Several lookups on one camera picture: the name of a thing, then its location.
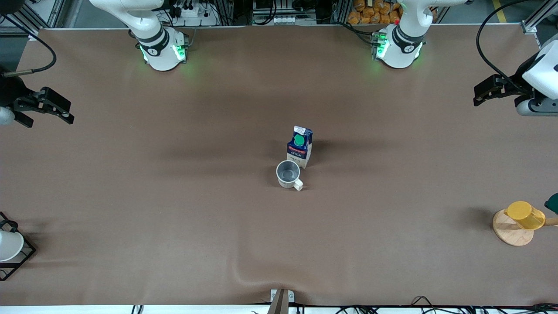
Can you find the metal bracket with beam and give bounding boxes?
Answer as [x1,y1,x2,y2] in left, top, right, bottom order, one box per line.
[267,289,295,314]

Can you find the black wire rack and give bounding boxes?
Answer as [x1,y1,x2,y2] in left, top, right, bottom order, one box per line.
[0,212,37,282]

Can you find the brown table cloth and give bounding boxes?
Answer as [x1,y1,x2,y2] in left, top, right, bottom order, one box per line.
[0,24,558,307]

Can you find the blue milk carton green cap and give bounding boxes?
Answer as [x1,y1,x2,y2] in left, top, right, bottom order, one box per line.
[286,125,313,169]

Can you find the aluminium frame profile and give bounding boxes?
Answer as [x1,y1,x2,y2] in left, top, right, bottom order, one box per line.
[521,0,558,35]
[0,0,67,41]

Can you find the white bowl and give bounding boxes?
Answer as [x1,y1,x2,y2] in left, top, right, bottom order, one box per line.
[0,230,24,262]

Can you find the white power strip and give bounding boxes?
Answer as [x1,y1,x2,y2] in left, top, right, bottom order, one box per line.
[172,3,218,27]

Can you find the white mug with grey inside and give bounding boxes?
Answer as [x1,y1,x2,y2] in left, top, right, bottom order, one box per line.
[276,160,304,191]

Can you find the round wooden mug stand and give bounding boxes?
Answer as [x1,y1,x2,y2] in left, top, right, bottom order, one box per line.
[493,208,558,247]

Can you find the orange items box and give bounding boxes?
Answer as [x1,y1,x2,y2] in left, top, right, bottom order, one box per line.
[347,0,404,25]

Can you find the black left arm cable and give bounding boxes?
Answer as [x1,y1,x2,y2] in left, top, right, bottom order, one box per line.
[476,0,538,94]

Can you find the yellow plastic cup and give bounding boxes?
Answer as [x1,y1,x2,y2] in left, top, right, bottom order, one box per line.
[504,201,546,230]

